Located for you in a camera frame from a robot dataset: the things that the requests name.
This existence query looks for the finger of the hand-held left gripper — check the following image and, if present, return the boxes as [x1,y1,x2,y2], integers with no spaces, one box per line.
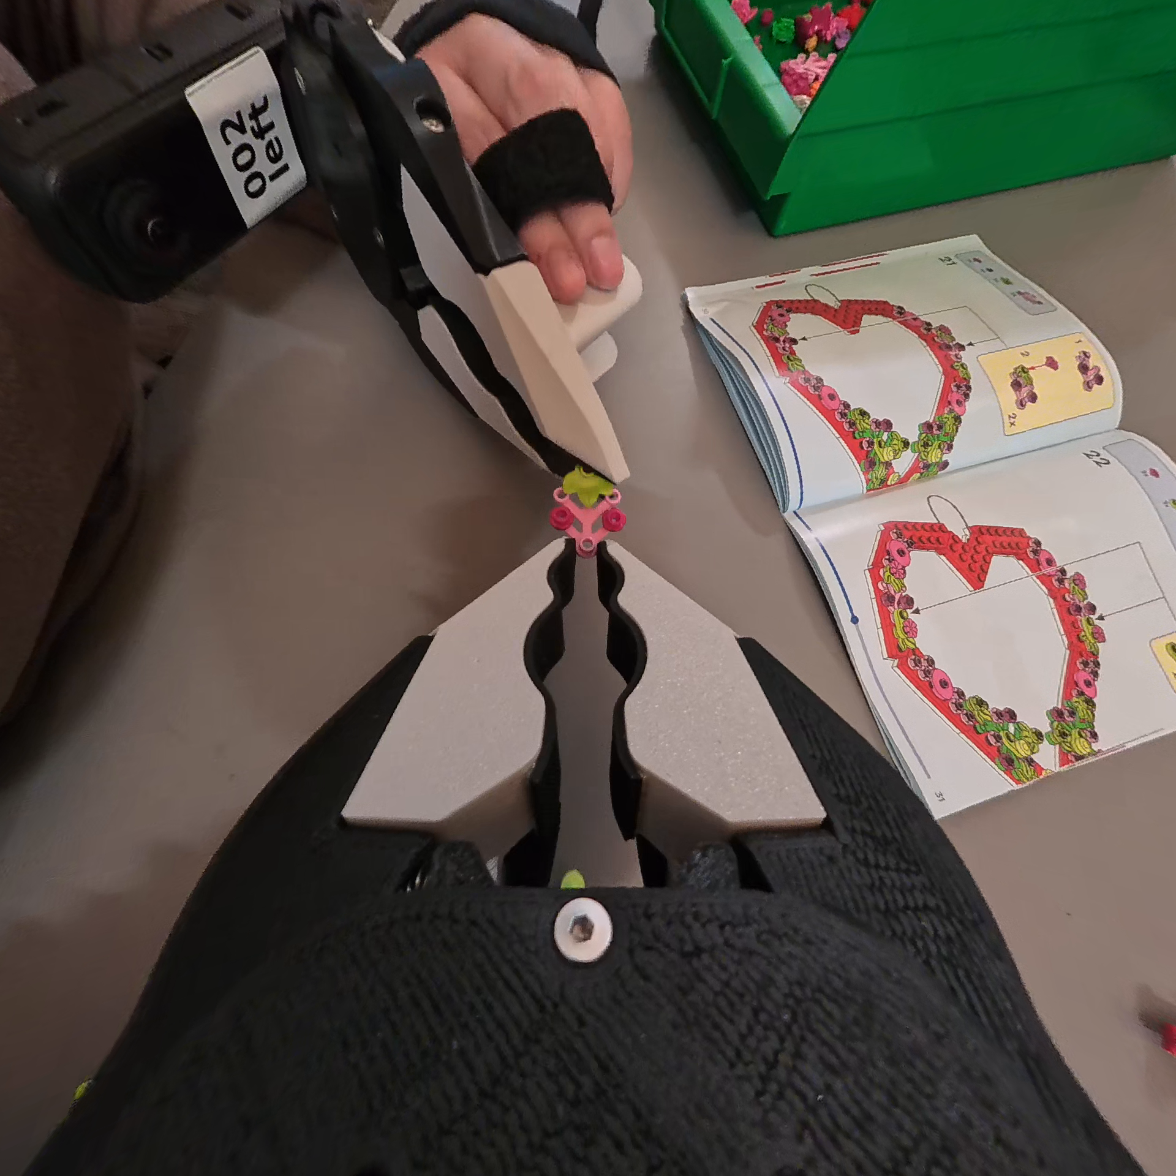
[405,275,565,471]
[402,169,633,485]

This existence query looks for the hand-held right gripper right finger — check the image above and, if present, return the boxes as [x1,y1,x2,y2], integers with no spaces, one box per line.
[596,540,829,890]

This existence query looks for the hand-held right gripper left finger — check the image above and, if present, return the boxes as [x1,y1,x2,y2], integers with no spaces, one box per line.
[341,537,579,890]

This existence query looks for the pink lego flower piece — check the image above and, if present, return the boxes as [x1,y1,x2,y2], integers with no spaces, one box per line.
[549,487,628,559]

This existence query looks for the person's left forearm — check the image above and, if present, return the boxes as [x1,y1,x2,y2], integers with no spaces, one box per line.
[395,0,619,88]

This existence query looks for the lego instruction booklet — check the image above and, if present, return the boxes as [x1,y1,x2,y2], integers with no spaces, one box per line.
[685,233,1176,820]

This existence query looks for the pile of lego pieces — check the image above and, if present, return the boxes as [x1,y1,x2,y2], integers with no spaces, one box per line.
[730,0,870,102]

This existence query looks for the small red lego piece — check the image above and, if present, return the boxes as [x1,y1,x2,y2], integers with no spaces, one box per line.
[1137,984,1176,1055]

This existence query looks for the person's left hand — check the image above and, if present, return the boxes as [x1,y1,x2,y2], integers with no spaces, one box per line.
[418,36,638,306]

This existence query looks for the green plastic bin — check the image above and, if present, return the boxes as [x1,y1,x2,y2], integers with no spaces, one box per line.
[652,0,1176,237]

